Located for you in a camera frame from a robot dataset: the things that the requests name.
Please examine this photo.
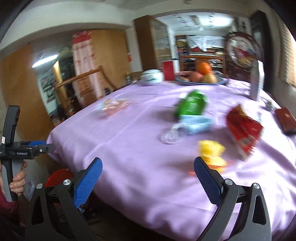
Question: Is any clear pink plastic wrapper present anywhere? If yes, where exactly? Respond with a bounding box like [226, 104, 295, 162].
[97, 98, 132, 116]

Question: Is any red snack package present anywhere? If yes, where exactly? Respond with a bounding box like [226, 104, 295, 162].
[226, 104, 263, 160]

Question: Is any clear plastic cup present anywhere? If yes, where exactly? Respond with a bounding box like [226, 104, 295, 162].
[161, 124, 186, 145]

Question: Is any green snack bag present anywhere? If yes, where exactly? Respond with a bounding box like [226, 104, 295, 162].
[175, 90, 208, 118]

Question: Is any red mesh trash basket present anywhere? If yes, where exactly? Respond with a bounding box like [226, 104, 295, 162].
[45, 169, 74, 187]

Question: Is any person's left hand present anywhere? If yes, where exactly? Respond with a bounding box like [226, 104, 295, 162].
[9, 161, 28, 197]

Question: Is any wooden armchair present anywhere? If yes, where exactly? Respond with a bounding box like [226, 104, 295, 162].
[54, 66, 116, 117]

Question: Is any pink floral curtain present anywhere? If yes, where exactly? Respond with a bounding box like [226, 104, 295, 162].
[72, 31, 104, 97]

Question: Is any brown leather wallet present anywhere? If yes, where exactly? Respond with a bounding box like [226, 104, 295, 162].
[275, 108, 296, 136]

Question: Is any purple tablecloth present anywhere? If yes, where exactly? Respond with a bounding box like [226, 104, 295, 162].
[47, 80, 295, 240]

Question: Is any small white cap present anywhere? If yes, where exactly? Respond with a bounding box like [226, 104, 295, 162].
[265, 100, 274, 111]

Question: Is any white ceramic lidded jar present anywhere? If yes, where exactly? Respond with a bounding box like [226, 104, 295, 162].
[140, 69, 164, 86]

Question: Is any silver metal bottle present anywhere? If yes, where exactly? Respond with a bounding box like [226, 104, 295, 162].
[249, 60, 265, 101]

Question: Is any yellow pear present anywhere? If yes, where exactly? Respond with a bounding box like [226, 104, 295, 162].
[202, 73, 217, 84]

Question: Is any red box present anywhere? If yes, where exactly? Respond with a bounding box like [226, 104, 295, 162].
[162, 60, 180, 81]

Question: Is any red apple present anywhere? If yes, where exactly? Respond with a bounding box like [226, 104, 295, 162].
[190, 71, 203, 83]

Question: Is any brown glass cabinet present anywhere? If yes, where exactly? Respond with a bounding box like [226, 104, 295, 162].
[133, 15, 172, 71]

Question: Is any blue fruit plate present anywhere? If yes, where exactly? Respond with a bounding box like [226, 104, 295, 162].
[175, 71, 226, 85]

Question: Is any orange fruit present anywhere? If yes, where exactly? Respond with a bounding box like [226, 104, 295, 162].
[197, 62, 212, 75]

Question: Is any striped window curtain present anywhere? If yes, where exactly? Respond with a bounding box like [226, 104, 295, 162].
[277, 16, 295, 87]

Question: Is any dark tall cabinet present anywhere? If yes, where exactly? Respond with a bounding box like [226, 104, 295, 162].
[250, 10, 274, 93]

